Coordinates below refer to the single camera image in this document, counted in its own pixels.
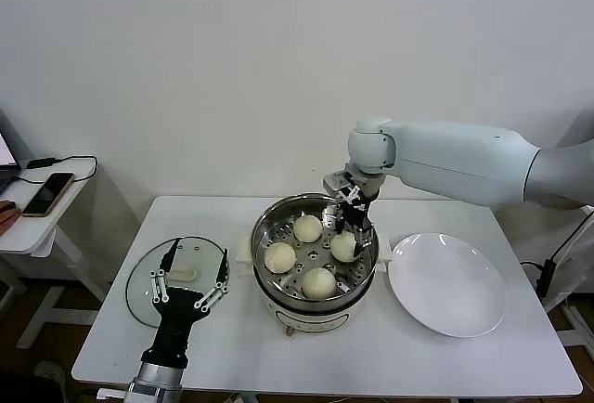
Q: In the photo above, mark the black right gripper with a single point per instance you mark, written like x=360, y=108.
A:
x=358, y=212

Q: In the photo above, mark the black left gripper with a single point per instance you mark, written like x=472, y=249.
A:
x=178, y=310

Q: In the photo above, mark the white steamed baozi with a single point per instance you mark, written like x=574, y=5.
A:
x=344, y=247
x=319, y=283
x=308, y=229
x=280, y=256

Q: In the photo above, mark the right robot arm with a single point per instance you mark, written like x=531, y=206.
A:
x=464, y=161

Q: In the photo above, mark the stainless steel steamer basket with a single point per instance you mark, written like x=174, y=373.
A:
x=278, y=231

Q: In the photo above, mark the steel steamer pot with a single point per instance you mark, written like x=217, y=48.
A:
x=315, y=321

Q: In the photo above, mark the person hand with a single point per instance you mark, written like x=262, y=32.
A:
x=8, y=216

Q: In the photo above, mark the white round plate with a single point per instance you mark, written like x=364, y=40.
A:
x=445, y=282

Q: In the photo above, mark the smartphone with gold edge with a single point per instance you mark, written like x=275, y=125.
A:
x=48, y=194

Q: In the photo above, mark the white side table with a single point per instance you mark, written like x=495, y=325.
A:
x=28, y=240

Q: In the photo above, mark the black power adapter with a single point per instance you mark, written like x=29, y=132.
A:
x=42, y=162

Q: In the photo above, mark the black laptop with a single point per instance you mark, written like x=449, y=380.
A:
x=5, y=147

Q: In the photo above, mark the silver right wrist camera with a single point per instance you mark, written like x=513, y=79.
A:
x=336, y=183

